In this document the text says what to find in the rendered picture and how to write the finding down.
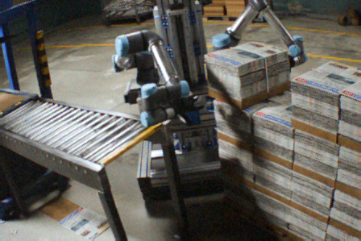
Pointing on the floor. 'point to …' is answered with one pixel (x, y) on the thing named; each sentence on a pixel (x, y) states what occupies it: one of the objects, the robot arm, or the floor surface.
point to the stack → (314, 199)
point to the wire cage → (130, 4)
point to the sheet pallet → (226, 6)
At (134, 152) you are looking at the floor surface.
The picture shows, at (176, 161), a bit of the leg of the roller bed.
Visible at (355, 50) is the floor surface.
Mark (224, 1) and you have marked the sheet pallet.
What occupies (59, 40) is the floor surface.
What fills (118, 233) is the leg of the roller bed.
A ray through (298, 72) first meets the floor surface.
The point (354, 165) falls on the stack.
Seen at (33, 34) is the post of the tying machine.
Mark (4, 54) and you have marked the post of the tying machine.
